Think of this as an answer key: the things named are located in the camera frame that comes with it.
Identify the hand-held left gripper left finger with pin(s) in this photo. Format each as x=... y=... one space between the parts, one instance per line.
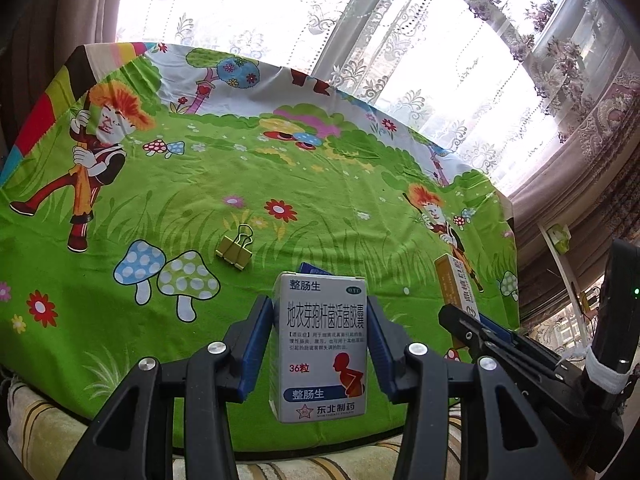
x=254 y=352

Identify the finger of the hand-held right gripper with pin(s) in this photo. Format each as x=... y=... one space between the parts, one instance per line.
x=465 y=332
x=495 y=330

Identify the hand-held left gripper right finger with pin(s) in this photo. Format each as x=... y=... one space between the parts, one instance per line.
x=381 y=357

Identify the small white yellow box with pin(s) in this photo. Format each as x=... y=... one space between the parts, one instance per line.
x=455 y=285

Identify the white medicine box red figure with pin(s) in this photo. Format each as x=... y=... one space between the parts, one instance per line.
x=320 y=340

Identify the white curved rod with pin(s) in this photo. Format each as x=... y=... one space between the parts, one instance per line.
x=567 y=280

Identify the green white tag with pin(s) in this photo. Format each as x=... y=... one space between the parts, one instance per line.
x=559 y=239

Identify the dark blue box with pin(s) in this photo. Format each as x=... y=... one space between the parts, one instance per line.
x=311 y=267

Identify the gold binder clip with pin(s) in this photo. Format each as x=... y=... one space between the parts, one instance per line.
x=234 y=250

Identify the brown patterned curtain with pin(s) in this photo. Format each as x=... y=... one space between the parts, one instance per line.
x=590 y=160

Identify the green cartoon printed cloth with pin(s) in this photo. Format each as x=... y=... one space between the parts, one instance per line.
x=200 y=185

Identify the striped beige cushion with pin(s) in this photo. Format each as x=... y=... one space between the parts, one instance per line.
x=40 y=420

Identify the grey brown curtain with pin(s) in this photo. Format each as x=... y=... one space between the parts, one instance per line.
x=60 y=10

